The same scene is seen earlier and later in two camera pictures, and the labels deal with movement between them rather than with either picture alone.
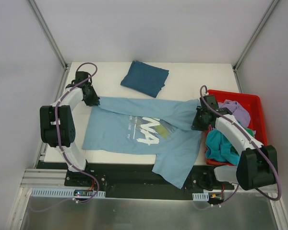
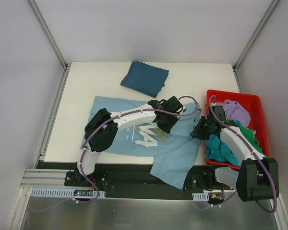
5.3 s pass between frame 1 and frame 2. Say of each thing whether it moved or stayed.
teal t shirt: stayed
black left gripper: moved
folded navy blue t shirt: stayed
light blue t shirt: stayed
